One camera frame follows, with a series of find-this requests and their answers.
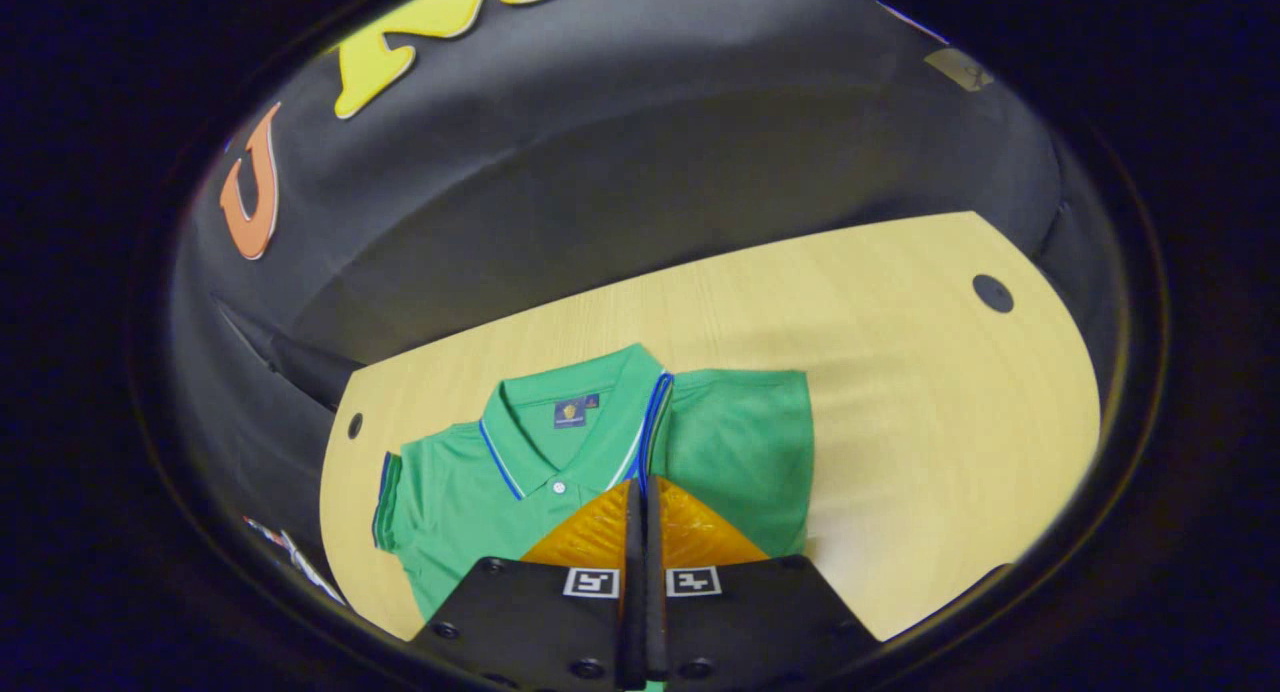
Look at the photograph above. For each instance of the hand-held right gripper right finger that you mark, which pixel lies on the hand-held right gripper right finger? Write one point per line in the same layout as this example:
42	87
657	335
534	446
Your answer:
750	622

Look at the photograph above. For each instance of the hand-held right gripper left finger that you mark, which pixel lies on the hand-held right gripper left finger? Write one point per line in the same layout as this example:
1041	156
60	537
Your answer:
540	622

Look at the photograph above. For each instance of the green T-shirt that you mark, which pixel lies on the green T-shirt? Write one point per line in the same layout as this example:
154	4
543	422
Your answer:
470	492

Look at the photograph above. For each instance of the black table grommet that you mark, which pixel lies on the black table grommet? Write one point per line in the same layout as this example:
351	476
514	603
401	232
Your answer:
993	293
355	425

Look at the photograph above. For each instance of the black backdrop cloth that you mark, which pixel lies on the black backdrop cloth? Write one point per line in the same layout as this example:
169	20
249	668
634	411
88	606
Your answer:
700	122

